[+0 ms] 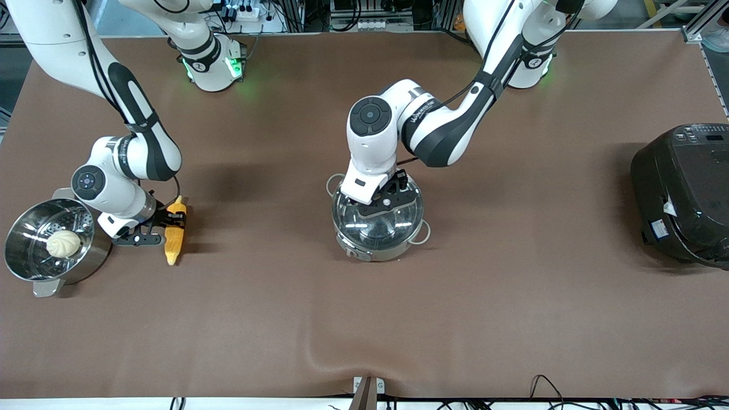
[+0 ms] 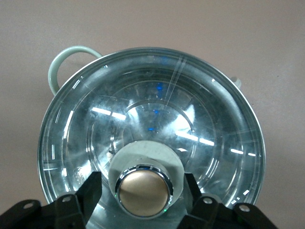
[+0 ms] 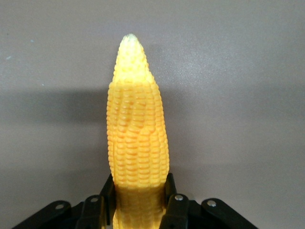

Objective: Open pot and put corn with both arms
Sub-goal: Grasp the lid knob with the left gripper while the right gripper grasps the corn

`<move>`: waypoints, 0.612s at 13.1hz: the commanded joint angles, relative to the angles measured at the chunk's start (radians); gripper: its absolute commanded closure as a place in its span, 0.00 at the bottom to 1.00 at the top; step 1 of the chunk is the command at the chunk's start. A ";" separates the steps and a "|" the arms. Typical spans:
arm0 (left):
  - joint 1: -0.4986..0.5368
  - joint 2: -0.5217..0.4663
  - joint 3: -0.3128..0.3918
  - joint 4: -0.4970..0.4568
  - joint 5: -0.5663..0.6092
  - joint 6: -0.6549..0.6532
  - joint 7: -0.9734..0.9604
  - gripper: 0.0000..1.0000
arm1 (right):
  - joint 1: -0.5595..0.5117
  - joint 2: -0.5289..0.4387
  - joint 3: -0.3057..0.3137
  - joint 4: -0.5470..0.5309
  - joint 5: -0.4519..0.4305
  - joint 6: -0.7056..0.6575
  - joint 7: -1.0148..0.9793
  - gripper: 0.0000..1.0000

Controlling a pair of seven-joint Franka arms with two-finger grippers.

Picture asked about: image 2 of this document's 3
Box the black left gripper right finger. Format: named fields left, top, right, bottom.
left=184, top=173, right=223, bottom=229

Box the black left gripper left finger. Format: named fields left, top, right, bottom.
left=53, top=171, right=103, bottom=229

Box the glass lid with gold knob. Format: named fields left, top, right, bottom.
left=37, top=47, right=266, bottom=229

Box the steel pot with handles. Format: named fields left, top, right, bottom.
left=48, top=46, right=241, bottom=94

